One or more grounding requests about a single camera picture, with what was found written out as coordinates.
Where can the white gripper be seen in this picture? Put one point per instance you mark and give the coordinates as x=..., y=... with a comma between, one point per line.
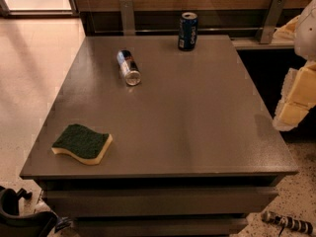
x=306, y=34

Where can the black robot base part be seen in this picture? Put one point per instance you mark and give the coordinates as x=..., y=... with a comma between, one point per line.
x=13, y=224

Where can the blue pepsi can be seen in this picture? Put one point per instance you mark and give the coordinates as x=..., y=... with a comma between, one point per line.
x=188, y=31

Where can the grey drawer cabinet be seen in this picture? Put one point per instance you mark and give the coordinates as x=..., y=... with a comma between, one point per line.
x=194, y=150

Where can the green yellow sponge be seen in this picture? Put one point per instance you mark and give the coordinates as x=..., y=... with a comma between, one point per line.
x=83, y=144

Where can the right metal bracket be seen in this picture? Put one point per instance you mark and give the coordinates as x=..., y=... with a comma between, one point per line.
x=265, y=33

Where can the metal bracket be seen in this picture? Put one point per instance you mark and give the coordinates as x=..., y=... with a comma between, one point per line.
x=127, y=17
x=265, y=33

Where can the black white striped handle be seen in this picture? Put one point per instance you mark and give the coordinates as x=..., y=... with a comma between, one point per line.
x=290, y=223

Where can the left metal bracket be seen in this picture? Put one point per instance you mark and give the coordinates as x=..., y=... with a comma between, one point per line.
x=127, y=17

